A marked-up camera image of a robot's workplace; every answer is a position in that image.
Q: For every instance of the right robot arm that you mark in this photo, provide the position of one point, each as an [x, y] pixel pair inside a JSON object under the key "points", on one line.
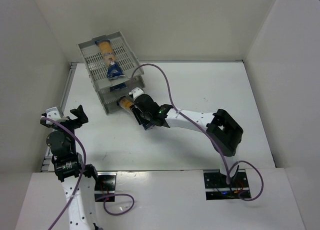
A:
{"points": [[223, 131]]}

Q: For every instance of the grey stacked tray shelf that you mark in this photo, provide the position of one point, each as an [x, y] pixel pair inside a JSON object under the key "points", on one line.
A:
{"points": [[97, 69]]}

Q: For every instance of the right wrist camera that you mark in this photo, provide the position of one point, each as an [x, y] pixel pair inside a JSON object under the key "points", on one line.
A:
{"points": [[136, 92]]}

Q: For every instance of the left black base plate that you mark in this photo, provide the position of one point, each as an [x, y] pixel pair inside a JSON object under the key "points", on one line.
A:
{"points": [[105, 185]]}

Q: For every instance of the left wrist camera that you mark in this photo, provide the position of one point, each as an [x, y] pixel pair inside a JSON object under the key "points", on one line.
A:
{"points": [[56, 114]]}

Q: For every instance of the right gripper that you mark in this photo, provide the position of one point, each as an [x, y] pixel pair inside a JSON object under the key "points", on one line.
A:
{"points": [[138, 113]]}

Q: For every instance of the spaghetti bag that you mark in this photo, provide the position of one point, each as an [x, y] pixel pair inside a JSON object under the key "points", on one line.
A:
{"points": [[118, 87], [113, 69], [126, 104]]}

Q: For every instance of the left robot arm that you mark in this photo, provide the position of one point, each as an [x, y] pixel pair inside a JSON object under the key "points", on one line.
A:
{"points": [[69, 160]]}

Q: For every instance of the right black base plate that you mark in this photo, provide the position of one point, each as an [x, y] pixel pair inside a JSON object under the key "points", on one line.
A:
{"points": [[217, 189]]}

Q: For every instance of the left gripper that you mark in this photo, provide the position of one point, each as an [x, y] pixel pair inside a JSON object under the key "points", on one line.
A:
{"points": [[69, 121]]}

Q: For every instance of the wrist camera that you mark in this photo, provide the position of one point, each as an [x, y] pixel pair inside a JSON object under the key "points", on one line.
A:
{"points": [[56, 114], [136, 92]]}

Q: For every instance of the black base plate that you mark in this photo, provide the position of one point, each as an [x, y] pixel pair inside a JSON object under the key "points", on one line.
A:
{"points": [[105, 185], [217, 189]]}

